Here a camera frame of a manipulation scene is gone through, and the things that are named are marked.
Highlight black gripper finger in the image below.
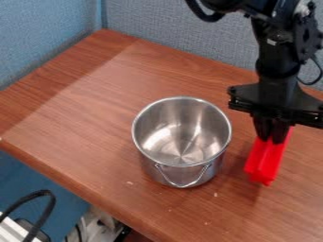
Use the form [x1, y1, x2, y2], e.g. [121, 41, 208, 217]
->
[271, 120, 289, 144]
[252, 115, 272, 141]

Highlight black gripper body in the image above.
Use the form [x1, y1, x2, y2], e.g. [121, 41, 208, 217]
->
[226, 72, 323, 129]

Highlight red block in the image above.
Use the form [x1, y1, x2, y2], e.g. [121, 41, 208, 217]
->
[242, 130, 292, 186]

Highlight metal pot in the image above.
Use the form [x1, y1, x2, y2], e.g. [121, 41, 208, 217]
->
[130, 96, 232, 188]

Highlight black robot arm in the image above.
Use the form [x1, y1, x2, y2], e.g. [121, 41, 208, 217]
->
[184, 0, 323, 144]

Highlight white plastic bag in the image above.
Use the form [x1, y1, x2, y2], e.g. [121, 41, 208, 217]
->
[61, 206, 125, 242]

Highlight white grey device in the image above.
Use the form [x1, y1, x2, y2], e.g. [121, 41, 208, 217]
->
[0, 211, 52, 242]

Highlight black cable loop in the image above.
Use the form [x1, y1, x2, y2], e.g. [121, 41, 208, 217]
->
[0, 189, 57, 242]

